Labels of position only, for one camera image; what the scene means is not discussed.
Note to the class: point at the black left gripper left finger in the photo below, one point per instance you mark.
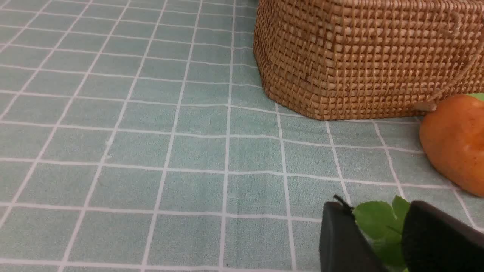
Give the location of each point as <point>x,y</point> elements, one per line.
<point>342,246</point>

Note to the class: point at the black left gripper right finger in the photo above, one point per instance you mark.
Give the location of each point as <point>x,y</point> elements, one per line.
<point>433,241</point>

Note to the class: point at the woven rattan basket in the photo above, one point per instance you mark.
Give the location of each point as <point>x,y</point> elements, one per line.
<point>368,59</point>

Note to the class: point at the white radish with green leaves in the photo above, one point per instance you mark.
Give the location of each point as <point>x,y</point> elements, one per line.
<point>383,223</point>

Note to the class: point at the orange onion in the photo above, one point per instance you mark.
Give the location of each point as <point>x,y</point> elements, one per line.
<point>452,137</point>

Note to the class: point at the green checkered tablecloth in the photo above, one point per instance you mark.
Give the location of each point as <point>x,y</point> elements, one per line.
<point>135,136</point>

